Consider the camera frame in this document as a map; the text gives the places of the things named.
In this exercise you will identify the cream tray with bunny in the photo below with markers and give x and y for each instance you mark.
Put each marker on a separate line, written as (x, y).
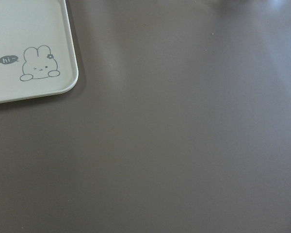
(37, 56)

